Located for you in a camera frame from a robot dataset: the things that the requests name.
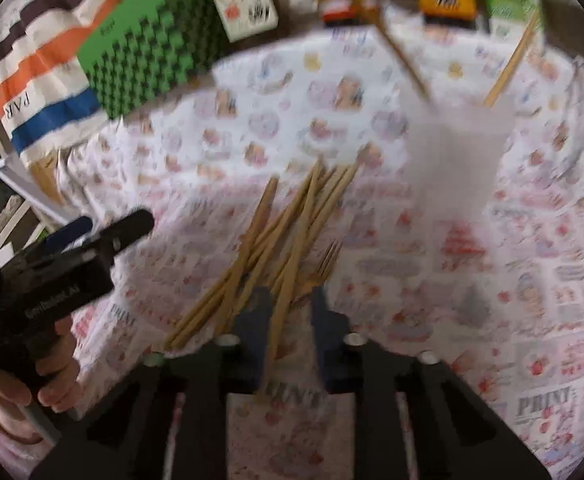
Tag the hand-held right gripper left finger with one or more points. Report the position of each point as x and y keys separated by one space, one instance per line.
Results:
x=253 y=332

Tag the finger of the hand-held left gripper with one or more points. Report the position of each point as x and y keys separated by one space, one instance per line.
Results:
x=124 y=227
x=69 y=232

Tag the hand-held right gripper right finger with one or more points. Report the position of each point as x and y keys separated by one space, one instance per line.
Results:
x=326 y=342

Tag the wooden chopstick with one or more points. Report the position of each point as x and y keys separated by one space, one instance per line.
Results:
x=284 y=305
x=402 y=55
x=512 y=60

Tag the bunch of wooden chopsticks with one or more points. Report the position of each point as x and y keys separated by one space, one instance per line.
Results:
x=252 y=240

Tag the translucent plastic cup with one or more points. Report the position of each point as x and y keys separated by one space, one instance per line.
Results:
x=452 y=160

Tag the person's left hand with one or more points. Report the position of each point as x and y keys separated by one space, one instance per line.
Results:
x=59 y=370

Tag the wooden fork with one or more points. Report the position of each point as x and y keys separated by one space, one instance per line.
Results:
x=326 y=265

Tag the strawberry printed tablecloth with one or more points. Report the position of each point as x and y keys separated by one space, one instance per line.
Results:
x=422 y=285

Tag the green checkered box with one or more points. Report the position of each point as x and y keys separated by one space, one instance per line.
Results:
x=146 y=55

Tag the striped blanket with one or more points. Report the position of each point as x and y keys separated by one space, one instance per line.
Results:
x=36 y=60

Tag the teddy bear printed tablecloth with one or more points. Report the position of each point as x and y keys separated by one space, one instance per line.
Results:
x=282 y=110

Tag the white label cooking wine bottle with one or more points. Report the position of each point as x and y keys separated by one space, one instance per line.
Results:
x=242 y=0

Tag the green milk carton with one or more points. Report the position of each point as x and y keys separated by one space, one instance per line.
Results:
x=512 y=0

